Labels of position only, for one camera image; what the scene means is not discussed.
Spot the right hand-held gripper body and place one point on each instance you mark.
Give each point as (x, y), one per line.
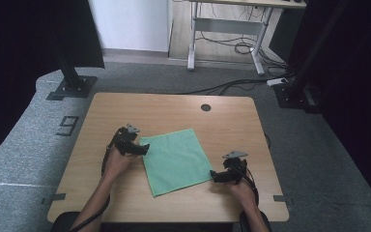
(238, 167)

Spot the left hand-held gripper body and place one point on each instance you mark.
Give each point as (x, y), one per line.
(124, 140)

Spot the green microfibre cloth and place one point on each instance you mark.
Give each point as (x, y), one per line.
(175, 161)

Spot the person's right hand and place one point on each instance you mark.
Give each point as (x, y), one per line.
(245, 195)

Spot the person's left hand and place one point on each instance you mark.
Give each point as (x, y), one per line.
(116, 166)

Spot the person's right leg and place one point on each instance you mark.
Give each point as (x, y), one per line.
(243, 224)

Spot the person's leg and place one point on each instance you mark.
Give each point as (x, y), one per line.
(61, 222)
(243, 224)

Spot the black round table grommet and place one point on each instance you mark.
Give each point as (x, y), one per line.
(205, 107)

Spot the black metal stand with base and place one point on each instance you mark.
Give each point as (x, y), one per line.
(294, 93)
(72, 85)

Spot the white power strip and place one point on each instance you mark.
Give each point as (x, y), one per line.
(277, 81)

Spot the person's left leg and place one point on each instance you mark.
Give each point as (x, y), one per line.
(61, 222)

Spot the black curtain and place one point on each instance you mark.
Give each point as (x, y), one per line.
(360, 80)
(29, 48)

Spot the white frame desk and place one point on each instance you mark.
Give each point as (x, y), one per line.
(228, 26)

